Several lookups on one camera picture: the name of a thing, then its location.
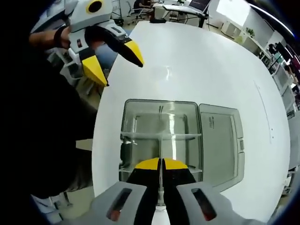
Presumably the clear plastic guide fixture box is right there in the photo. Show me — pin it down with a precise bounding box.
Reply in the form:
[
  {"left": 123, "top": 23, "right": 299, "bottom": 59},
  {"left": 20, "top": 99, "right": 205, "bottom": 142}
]
[{"left": 118, "top": 98, "right": 246, "bottom": 186}]

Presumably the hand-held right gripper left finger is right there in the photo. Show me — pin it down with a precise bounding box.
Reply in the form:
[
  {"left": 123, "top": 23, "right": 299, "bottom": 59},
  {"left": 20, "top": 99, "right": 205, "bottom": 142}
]
[{"left": 90, "top": 157, "right": 162, "bottom": 225}]

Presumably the person's left hand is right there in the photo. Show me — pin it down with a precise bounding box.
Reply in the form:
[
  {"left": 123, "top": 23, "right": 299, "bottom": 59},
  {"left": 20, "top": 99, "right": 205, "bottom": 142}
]
[{"left": 61, "top": 25, "right": 71, "bottom": 47}]

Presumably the black wristband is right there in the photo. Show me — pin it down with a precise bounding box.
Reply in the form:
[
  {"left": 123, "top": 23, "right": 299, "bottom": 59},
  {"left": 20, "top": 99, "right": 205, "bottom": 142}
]
[{"left": 53, "top": 26, "right": 64, "bottom": 48}]

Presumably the long clear plastic partition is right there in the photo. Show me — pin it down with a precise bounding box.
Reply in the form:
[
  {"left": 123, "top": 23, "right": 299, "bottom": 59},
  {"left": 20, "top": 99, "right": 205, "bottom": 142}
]
[{"left": 120, "top": 132, "right": 203, "bottom": 142}]

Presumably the person's dark clothing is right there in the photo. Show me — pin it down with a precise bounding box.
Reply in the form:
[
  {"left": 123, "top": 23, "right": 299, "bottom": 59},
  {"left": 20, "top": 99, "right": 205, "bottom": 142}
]
[{"left": 0, "top": 46, "right": 102, "bottom": 195}]

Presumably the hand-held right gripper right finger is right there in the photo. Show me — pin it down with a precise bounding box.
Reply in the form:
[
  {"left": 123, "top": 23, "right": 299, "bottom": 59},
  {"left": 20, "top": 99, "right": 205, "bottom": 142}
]
[{"left": 163, "top": 157, "right": 238, "bottom": 225}]

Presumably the white cabinet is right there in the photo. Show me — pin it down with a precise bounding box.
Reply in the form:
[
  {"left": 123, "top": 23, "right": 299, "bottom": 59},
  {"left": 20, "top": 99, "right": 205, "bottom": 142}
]
[{"left": 220, "top": 20, "right": 242, "bottom": 39}]

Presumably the white standing desk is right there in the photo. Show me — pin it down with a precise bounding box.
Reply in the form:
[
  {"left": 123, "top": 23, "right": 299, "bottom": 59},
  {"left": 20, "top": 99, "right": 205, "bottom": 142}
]
[{"left": 163, "top": 3, "right": 210, "bottom": 27}]

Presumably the black monitor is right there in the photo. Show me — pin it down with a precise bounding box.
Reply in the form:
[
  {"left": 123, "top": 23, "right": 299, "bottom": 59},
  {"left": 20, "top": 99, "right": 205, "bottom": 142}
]
[{"left": 188, "top": 0, "right": 212, "bottom": 12}]

